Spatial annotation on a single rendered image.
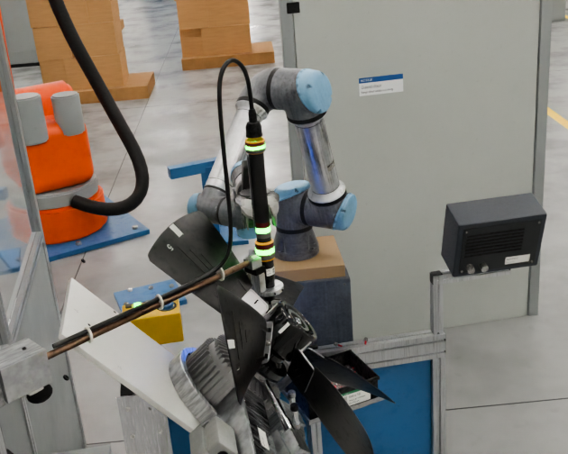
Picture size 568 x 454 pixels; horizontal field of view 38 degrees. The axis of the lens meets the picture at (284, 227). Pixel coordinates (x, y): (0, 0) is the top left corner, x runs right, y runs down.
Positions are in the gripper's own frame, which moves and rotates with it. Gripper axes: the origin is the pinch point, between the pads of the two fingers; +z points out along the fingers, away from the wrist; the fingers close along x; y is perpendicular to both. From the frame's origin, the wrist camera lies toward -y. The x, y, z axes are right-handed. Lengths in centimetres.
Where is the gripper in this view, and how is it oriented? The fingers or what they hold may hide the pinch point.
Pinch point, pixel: (261, 211)
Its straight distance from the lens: 182.5
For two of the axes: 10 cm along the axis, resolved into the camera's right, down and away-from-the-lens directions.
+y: 0.7, 9.2, 3.8
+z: 1.6, 3.6, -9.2
